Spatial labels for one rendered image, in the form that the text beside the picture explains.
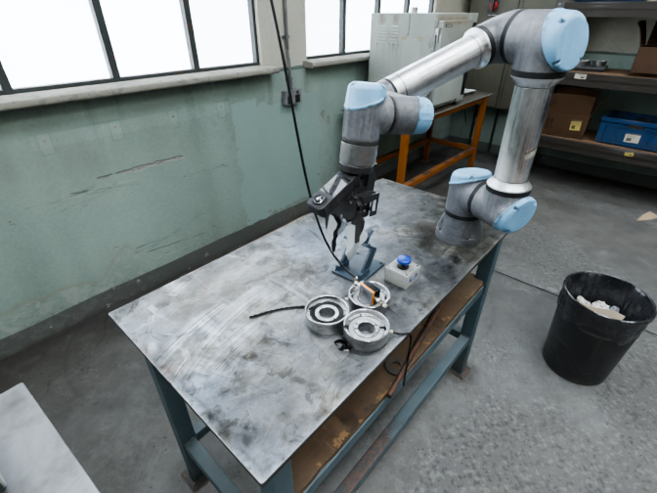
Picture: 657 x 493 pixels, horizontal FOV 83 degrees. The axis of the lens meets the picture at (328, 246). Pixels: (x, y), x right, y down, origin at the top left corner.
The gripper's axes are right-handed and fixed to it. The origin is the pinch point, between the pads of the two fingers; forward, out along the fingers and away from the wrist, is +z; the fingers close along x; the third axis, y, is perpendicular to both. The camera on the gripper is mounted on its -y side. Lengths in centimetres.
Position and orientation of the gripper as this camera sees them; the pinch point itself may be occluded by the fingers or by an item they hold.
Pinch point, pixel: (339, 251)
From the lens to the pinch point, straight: 84.4
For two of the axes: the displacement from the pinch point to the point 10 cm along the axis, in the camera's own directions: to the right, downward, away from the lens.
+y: 6.7, -2.8, 6.9
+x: -7.4, -3.7, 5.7
